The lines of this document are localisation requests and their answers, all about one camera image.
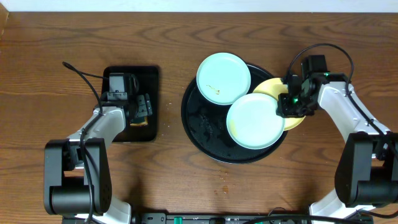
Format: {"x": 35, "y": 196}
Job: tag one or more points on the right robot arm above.
{"x": 366, "y": 175}

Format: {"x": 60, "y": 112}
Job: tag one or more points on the black rectangular tray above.
{"x": 148, "y": 78}

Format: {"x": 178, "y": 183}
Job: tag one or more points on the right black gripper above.
{"x": 286, "y": 106}

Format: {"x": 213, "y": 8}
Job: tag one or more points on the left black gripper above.
{"x": 143, "y": 105}

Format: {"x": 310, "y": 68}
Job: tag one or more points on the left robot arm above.
{"x": 77, "y": 181}

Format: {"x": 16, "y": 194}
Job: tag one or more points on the yellow plate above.
{"x": 274, "y": 87}

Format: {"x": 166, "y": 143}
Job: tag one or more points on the green and yellow sponge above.
{"x": 142, "y": 121}

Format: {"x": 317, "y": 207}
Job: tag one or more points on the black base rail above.
{"x": 161, "y": 218}

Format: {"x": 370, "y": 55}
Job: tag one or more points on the round black tray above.
{"x": 205, "y": 125}

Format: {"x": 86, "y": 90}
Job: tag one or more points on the light blue plate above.
{"x": 252, "y": 121}
{"x": 222, "y": 78}

